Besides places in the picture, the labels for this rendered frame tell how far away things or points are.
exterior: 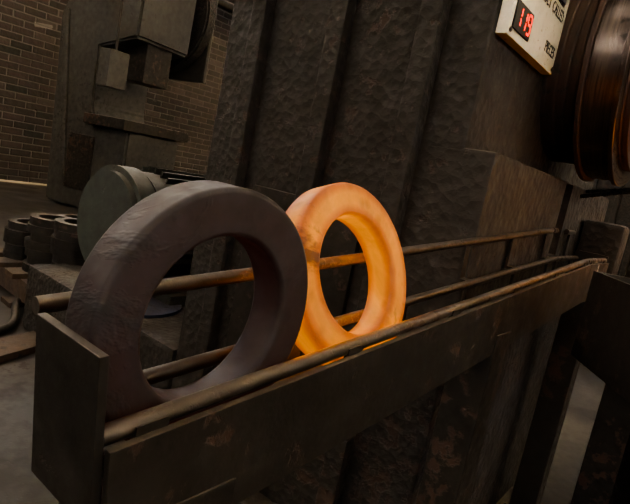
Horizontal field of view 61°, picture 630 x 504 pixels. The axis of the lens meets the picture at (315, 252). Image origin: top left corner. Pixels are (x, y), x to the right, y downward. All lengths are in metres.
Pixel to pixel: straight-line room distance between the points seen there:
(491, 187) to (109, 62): 4.22
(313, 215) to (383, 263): 0.13
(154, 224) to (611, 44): 1.00
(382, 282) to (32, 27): 6.47
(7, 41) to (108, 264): 6.50
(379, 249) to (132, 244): 0.33
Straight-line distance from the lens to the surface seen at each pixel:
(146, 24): 5.09
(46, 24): 6.97
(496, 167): 0.93
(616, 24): 1.20
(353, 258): 0.59
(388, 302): 0.58
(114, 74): 4.92
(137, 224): 0.33
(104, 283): 0.32
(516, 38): 1.02
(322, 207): 0.51
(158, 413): 0.35
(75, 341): 0.32
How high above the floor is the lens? 0.79
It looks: 9 degrees down
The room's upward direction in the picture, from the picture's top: 11 degrees clockwise
